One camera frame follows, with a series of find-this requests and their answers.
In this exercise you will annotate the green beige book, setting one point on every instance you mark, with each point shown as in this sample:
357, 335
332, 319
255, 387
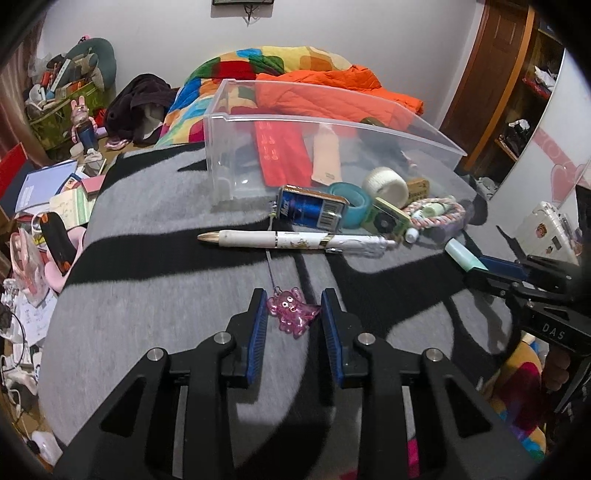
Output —
69, 207

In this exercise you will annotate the beige paper tag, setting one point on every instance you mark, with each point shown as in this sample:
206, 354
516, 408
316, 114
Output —
325, 157

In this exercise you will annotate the grey green neck pillow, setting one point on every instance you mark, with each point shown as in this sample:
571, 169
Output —
104, 60

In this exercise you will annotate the white plastic device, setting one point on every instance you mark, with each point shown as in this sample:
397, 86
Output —
45, 446

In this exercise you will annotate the yellow red printed cloth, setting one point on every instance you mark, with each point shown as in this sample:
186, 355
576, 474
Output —
521, 383

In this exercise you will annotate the white ballpoint pen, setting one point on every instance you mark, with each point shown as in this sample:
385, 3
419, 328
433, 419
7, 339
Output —
249, 239

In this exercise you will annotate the teal tape roll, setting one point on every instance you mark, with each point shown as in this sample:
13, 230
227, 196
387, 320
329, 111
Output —
358, 203

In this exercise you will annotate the blue battery box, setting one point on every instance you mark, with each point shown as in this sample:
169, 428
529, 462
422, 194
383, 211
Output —
309, 207

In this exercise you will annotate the white suitcase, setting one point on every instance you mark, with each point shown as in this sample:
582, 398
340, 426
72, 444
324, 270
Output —
545, 226

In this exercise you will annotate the blue notebook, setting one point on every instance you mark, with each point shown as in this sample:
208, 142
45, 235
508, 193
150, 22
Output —
41, 184

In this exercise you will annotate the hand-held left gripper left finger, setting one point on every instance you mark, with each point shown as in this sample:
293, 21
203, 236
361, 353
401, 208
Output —
257, 337

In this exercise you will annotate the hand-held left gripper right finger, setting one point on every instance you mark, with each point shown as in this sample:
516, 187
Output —
331, 337

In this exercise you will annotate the pink rabbit toy figure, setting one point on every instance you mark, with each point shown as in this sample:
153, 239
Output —
84, 124

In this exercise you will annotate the wooden door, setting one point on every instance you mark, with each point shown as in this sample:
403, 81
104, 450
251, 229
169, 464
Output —
489, 83

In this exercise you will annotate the pink book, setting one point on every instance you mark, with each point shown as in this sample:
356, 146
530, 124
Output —
93, 185

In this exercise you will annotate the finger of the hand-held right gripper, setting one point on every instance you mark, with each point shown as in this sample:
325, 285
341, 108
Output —
512, 247
501, 266

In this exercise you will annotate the black orange tool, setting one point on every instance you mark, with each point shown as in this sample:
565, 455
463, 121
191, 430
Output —
55, 240

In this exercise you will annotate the green storage box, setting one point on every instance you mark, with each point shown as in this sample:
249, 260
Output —
51, 124

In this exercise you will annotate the light green tube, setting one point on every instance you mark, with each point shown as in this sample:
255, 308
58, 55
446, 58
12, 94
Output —
464, 254

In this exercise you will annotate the dark purple clothing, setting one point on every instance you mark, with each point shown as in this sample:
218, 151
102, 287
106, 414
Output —
138, 97

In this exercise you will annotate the red box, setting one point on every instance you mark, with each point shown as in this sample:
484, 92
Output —
14, 168

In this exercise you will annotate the pink bag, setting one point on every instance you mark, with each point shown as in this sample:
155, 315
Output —
25, 263

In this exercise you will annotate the wooden shelf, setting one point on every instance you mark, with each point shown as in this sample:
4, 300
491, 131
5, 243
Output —
538, 50

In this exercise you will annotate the small white bottle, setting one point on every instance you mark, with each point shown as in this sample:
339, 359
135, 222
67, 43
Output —
412, 235

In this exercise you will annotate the grey black blanket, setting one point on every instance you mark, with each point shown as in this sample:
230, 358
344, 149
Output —
161, 300

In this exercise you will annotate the orange down jacket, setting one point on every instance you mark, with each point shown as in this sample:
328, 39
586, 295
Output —
332, 87

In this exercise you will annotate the small green box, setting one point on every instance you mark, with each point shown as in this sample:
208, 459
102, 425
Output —
388, 221

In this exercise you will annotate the colourful patchwork quilt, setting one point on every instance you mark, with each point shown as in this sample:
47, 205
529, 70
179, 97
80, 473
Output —
217, 74

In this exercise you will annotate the red envelope packet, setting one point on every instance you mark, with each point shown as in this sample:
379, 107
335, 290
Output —
279, 152

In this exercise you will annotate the black wall frame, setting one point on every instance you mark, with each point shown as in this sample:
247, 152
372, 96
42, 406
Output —
231, 2

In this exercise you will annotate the white wardrobe door pink hearts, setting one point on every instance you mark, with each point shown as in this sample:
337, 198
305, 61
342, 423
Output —
554, 152

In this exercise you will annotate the clear plastic storage bin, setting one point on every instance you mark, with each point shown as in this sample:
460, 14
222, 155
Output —
231, 138

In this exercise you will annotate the white tape roll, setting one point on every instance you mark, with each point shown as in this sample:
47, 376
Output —
388, 184

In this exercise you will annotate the person's right hand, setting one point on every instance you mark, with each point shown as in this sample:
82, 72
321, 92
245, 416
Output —
556, 374

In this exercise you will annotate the small pale green bottle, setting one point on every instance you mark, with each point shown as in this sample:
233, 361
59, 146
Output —
434, 210

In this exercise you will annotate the striped curtain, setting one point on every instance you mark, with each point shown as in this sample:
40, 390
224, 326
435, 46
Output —
9, 106

